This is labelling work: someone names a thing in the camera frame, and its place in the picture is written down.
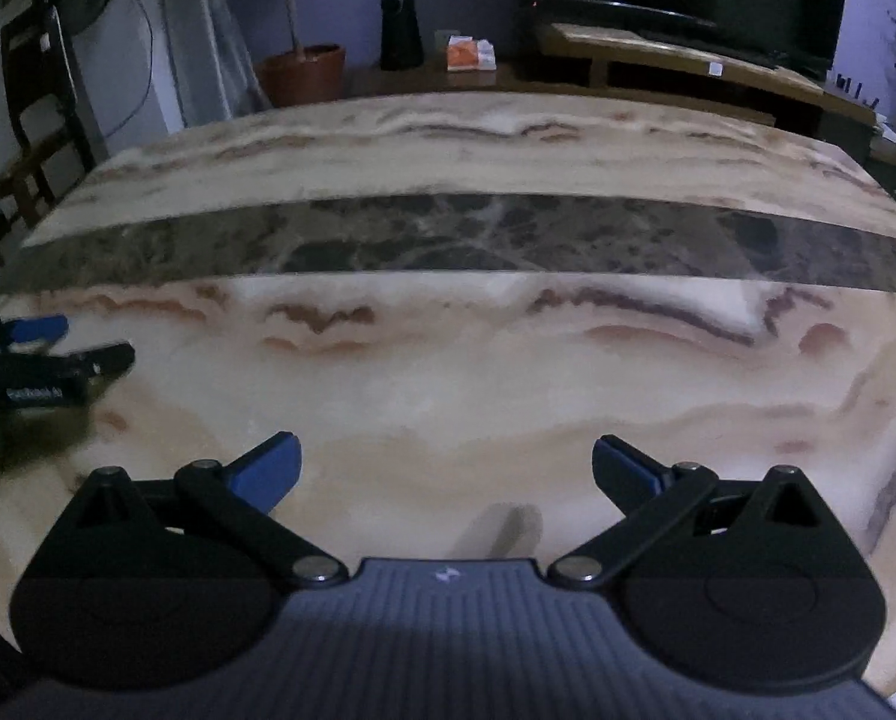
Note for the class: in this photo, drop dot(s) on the dark wooden chair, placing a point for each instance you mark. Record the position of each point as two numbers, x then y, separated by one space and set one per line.
36 135

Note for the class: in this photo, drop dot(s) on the black cone speaker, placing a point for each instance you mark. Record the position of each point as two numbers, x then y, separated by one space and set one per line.
401 34

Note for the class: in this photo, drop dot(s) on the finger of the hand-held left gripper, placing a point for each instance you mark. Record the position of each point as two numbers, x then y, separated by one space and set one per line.
103 360
39 329

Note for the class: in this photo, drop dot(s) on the potted tree terracotta pot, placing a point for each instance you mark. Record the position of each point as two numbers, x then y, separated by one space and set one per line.
305 75

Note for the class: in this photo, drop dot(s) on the dark low cabinet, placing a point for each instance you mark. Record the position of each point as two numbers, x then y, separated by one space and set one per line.
418 81

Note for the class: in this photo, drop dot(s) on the wooden television stand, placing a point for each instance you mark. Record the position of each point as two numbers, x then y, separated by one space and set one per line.
680 56

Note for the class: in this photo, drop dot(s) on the orange tissue pack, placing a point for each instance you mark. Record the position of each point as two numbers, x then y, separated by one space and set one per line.
470 54

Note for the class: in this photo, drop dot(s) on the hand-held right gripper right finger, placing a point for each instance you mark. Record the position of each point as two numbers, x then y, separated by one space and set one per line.
624 466

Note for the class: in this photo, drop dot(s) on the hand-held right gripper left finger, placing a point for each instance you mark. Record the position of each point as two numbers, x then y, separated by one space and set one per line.
268 469

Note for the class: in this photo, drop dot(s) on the white curtain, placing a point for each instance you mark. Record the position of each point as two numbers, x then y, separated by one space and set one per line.
208 30

